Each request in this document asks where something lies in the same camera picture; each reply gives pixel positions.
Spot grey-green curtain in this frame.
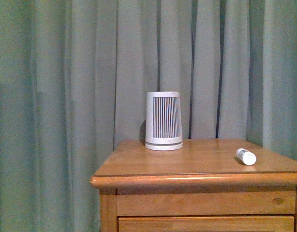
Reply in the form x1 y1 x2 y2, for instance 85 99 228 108
0 0 297 232

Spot wooden nightstand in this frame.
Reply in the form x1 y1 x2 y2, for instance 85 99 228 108
90 139 297 232

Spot wooden nightstand drawer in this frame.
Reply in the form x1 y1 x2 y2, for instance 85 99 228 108
119 216 295 232

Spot white medicine bottle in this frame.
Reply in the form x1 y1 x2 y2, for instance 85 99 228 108
236 148 256 166

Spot white slatted air purifier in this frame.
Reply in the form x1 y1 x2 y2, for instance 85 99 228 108
145 91 183 151

